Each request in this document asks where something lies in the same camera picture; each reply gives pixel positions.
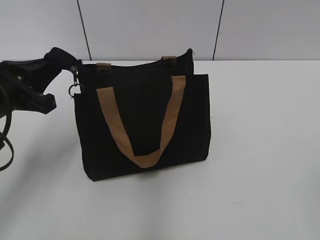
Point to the tan rear bag handle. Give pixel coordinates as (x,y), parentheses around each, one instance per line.
(165,60)

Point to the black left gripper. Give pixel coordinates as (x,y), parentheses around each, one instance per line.
(22,83)

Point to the tan front bag handle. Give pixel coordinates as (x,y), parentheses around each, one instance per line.
(142,115)

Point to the tan bag handle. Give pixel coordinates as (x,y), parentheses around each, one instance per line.
(142,115)
(165,60)

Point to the black canvas tote bag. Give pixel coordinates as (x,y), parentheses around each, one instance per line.
(190,143)

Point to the metal clasp with ring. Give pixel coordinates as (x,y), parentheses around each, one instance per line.
(74,71)

